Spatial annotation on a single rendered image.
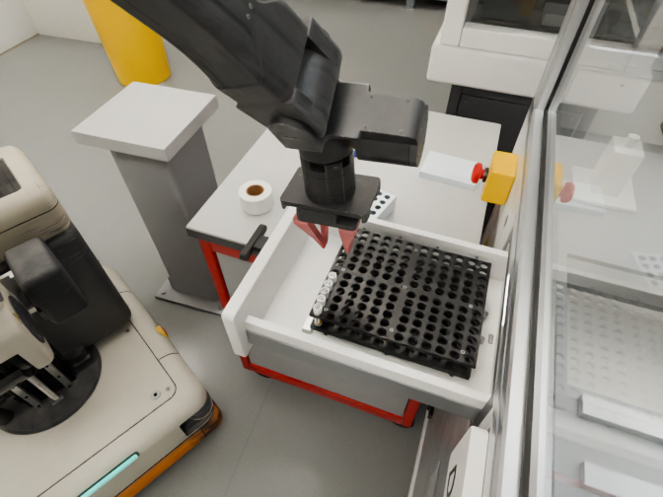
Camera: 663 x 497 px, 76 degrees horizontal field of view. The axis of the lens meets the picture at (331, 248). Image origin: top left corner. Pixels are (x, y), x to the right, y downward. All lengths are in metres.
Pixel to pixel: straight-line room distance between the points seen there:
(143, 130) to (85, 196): 1.20
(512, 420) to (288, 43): 0.37
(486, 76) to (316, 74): 0.97
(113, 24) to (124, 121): 1.78
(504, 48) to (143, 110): 0.97
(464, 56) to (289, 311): 0.87
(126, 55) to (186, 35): 2.83
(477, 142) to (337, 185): 0.76
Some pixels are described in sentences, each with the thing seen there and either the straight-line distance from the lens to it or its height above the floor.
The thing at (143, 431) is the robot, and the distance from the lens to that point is 1.26.
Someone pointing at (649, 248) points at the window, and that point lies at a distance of 0.32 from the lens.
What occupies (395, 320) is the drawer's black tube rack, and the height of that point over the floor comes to 0.90.
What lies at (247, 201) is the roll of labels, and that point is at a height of 0.80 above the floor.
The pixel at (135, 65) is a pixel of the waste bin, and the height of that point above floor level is 0.15.
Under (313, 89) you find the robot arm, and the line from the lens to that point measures 0.34.
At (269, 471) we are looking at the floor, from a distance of 1.44.
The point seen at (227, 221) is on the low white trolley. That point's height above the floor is 0.76.
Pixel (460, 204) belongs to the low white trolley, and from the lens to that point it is 0.96.
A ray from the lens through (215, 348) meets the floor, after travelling 1.62.
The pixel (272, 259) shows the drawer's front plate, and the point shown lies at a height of 0.92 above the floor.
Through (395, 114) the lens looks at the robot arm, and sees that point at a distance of 0.38.
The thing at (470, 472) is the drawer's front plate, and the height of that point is 0.93.
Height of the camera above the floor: 1.39
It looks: 49 degrees down
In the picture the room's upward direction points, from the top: straight up
